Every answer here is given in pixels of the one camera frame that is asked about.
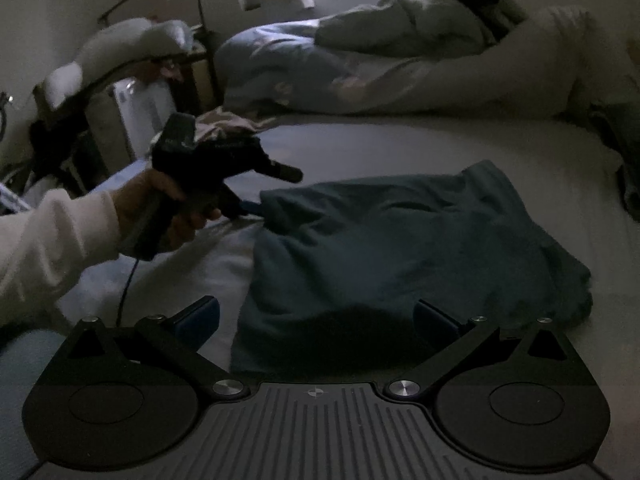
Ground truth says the brown patterned cloth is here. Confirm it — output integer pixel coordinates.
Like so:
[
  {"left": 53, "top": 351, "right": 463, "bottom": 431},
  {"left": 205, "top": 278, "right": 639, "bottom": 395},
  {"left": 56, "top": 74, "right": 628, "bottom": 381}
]
[{"left": 194, "top": 107, "right": 277, "bottom": 143}]

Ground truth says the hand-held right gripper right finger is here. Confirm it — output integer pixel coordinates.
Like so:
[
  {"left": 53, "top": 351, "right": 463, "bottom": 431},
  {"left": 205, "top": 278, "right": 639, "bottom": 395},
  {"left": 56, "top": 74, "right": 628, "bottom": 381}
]
[{"left": 384, "top": 299, "right": 569, "bottom": 401}]

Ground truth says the black cable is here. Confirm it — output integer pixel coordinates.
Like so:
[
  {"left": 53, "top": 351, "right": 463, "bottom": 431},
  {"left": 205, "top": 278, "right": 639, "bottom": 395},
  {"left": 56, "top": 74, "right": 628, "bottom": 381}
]
[{"left": 114, "top": 255, "right": 142, "bottom": 329}]

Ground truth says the dark grey garment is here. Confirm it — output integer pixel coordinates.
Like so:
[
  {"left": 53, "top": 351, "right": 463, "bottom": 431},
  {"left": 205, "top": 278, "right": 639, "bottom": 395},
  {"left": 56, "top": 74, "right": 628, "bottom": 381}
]
[{"left": 589, "top": 102, "right": 640, "bottom": 222}]

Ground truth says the teal t-shirt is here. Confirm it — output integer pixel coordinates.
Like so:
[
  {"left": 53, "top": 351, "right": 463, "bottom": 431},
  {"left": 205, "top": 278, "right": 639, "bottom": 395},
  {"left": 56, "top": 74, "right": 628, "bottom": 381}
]
[{"left": 230, "top": 160, "right": 594, "bottom": 377}]

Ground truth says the person's left hand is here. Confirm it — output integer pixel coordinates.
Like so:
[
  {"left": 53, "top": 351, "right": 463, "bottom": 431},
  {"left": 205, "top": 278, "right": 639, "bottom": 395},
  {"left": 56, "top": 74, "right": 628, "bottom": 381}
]
[{"left": 113, "top": 167, "right": 224, "bottom": 262}]

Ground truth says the dark bag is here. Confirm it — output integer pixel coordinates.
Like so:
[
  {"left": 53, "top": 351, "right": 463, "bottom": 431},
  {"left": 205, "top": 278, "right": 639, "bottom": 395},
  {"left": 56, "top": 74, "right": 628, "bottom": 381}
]
[{"left": 29, "top": 105, "right": 132, "bottom": 197}]

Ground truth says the white rumpled duvet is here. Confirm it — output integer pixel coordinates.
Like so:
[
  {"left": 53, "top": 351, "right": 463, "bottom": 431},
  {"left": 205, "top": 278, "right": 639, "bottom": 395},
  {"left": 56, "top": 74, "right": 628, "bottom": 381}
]
[{"left": 345, "top": 6, "right": 629, "bottom": 122}]

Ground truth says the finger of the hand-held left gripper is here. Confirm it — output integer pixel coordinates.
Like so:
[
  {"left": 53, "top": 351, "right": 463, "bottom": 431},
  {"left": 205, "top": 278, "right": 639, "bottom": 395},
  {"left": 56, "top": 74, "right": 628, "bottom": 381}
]
[
  {"left": 220, "top": 194, "right": 267, "bottom": 222},
  {"left": 259, "top": 157, "right": 304, "bottom": 184}
]

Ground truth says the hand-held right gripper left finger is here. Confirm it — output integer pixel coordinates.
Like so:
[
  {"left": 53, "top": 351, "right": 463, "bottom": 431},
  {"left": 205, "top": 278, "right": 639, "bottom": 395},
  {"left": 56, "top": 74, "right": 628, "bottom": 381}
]
[{"left": 66, "top": 296, "right": 249, "bottom": 402}]

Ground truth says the blue striped cloth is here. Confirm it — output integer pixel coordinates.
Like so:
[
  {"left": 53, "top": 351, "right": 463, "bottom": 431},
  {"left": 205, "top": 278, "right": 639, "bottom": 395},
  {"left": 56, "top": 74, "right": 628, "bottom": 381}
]
[{"left": 0, "top": 179, "right": 34, "bottom": 219}]

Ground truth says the grey-blue duvet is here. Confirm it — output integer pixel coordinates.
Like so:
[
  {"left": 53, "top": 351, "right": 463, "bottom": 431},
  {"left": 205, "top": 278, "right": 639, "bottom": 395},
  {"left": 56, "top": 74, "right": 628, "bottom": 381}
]
[{"left": 214, "top": 0, "right": 529, "bottom": 114}]

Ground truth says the person's left forearm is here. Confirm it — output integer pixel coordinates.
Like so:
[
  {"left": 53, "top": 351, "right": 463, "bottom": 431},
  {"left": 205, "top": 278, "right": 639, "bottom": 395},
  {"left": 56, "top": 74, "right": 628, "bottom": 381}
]
[{"left": 0, "top": 187, "right": 122, "bottom": 330}]

